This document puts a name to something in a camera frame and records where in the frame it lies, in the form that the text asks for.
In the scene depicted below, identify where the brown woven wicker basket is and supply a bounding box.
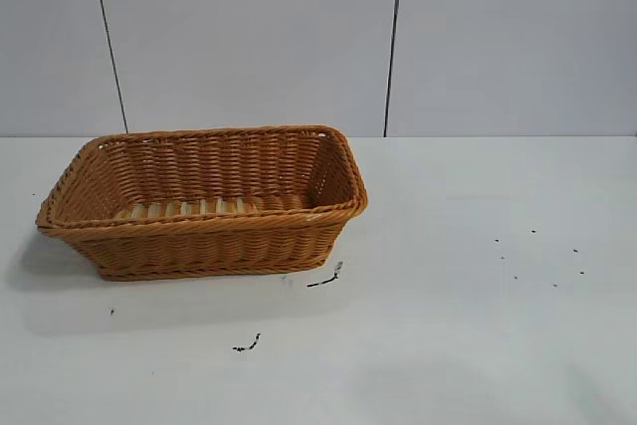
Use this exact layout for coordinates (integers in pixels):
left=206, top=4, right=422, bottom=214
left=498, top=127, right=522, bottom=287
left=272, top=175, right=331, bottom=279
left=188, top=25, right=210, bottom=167
left=35, top=122, right=370, bottom=282

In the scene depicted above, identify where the long striped twisted bread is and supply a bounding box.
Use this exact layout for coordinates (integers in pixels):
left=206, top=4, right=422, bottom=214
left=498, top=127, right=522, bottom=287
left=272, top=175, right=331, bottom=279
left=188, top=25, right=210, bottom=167
left=114, top=197, right=263, bottom=223

